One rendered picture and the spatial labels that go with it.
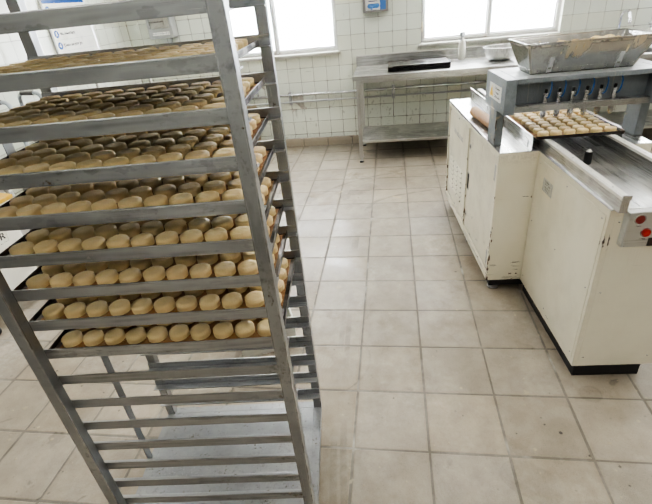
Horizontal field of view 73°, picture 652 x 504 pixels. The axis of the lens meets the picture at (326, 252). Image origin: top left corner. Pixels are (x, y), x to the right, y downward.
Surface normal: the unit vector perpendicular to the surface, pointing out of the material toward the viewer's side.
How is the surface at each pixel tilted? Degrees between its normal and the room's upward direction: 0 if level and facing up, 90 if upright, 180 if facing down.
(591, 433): 0
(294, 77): 90
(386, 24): 90
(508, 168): 90
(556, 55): 115
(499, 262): 90
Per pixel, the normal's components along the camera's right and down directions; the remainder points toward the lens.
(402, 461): -0.09, -0.86
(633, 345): -0.05, 0.50
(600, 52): 0.00, 0.82
